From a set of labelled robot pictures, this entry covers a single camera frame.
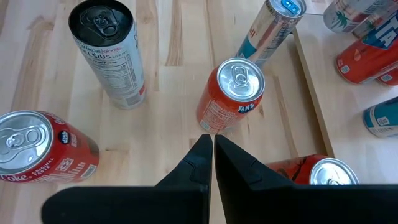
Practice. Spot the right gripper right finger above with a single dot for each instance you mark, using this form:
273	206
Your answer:
311	205

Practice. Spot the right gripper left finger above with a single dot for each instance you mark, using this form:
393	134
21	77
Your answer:
140	205

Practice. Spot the red can silver top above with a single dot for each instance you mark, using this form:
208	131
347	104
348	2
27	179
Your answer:
298	168
367	56

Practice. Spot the Red Bull can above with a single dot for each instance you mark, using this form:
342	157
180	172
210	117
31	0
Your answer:
384	118

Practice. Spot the red Coca-Cola Star Wars can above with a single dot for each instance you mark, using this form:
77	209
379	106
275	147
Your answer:
40	146

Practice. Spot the red can blue letter print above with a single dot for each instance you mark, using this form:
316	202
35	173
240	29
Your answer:
230	93

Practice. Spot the Celsius Peach Vibe can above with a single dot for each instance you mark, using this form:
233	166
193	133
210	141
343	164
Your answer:
342	15
109	62

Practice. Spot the silver slim can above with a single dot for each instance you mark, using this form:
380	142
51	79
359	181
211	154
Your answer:
270	28

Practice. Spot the wooden shelf board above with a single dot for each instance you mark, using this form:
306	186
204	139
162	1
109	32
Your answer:
342	109

